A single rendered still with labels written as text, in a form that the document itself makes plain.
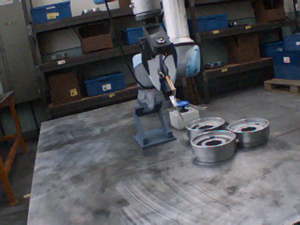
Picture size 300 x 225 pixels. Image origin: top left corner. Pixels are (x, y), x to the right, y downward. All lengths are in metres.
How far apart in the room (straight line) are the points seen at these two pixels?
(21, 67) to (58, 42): 0.65
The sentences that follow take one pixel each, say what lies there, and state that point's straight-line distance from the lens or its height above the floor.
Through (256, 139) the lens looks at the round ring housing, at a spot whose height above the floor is 0.82.
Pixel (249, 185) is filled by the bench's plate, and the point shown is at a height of 0.80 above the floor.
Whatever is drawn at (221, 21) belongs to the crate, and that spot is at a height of 1.12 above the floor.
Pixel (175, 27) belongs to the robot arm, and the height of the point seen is 1.10.
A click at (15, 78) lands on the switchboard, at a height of 0.90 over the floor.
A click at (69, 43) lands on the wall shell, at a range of 4.73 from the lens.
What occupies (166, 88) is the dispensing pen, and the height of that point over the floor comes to 0.95.
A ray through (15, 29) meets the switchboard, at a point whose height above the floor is 1.54.
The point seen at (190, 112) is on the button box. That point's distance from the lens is 0.99.
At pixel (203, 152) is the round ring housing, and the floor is 0.83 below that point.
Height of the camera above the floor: 1.09
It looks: 13 degrees down
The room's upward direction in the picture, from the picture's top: 11 degrees counter-clockwise
